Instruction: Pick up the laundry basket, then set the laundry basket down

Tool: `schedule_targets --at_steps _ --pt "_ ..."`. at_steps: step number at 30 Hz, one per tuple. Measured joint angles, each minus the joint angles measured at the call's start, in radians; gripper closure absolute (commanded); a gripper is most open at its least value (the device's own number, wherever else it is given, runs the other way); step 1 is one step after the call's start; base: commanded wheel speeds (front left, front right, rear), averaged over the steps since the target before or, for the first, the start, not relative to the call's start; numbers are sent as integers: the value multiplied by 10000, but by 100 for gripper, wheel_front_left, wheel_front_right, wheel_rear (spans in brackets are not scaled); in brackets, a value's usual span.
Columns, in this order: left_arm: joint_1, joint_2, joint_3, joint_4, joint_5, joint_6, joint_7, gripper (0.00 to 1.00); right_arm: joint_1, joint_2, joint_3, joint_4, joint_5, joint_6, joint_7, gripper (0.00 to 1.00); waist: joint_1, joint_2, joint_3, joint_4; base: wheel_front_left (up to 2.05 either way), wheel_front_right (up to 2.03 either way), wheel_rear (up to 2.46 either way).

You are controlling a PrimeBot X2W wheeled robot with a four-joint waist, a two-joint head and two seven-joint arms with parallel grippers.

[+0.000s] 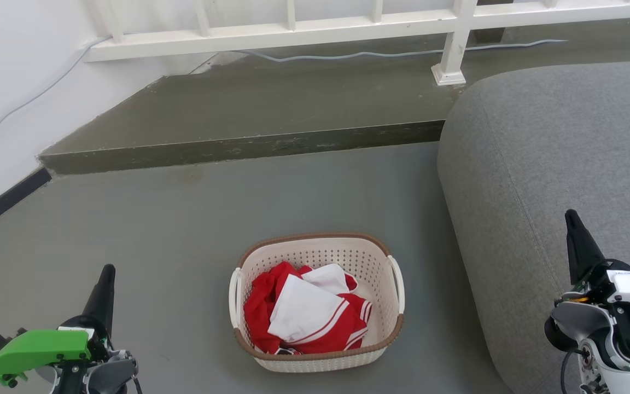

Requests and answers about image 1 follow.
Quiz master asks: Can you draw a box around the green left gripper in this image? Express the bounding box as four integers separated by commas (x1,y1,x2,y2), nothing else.
0,264,116,386

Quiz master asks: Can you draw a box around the red garment with white stripes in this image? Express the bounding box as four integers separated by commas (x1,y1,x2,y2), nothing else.
243,261,373,355

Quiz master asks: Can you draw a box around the white perforated plastic laundry basket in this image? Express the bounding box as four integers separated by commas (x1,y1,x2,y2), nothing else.
229,232,405,373

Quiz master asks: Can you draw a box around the grey fabric sofa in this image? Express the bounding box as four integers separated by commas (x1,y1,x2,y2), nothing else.
437,59,630,394

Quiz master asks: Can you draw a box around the light blue cable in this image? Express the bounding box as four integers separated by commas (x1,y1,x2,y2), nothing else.
0,36,568,154

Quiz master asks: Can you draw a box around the white wooden railing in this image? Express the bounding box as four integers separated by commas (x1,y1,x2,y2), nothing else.
83,0,630,86

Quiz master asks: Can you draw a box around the black wall baseboard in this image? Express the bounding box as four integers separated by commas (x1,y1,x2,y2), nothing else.
0,167,52,241

